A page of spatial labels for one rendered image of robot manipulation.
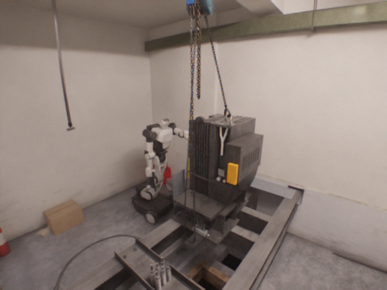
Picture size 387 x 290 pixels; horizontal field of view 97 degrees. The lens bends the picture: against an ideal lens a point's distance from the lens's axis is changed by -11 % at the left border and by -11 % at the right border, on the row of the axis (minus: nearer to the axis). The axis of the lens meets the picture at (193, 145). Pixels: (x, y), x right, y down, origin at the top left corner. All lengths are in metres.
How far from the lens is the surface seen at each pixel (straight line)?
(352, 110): 2.50
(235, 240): 1.96
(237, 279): 1.59
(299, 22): 2.47
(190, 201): 1.83
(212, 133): 1.63
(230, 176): 1.53
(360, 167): 2.63
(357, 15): 2.42
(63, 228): 3.30
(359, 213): 2.79
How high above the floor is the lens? 1.93
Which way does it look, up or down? 18 degrees down
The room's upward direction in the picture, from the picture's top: straight up
